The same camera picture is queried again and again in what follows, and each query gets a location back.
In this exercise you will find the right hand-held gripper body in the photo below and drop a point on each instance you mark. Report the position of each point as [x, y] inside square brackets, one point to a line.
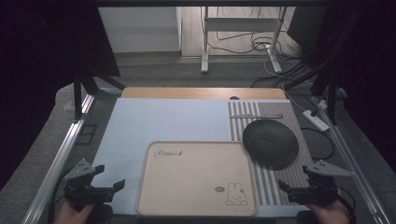
[320, 186]

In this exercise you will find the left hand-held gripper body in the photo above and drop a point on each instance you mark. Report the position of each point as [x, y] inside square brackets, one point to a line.
[77, 183]

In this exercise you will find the person's right hand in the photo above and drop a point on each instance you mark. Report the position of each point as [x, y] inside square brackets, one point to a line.
[330, 214]

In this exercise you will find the person's left hand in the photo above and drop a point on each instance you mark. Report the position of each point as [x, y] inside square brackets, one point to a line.
[70, 214]

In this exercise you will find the dark round woven placemat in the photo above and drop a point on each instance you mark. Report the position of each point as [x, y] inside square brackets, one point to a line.
[271, 143]

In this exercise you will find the white power strip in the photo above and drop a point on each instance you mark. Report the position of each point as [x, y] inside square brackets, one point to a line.
[316, 121]

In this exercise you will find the grey white striped mat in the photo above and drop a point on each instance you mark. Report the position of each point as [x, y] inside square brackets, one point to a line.
[280, 108]

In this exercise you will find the beige tray with rabbit print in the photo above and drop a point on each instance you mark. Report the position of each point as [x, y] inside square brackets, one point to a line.
[193, 180]

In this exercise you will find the grey flat utensil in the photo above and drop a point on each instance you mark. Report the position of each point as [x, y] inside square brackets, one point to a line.
[249, 116]

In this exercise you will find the light blue board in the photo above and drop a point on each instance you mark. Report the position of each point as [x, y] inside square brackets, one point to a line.
[171, 121]

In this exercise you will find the white cabinet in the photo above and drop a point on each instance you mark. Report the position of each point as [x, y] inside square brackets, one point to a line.
[140, 29]

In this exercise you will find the white metal stand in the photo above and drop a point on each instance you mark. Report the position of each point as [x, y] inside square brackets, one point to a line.
[205, 46]

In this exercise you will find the aluminium frame rail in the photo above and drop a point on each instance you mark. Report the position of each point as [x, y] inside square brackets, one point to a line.
[59, 161]
[348, 158]

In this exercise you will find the black frame strut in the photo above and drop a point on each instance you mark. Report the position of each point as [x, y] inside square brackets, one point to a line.
[77, 96]

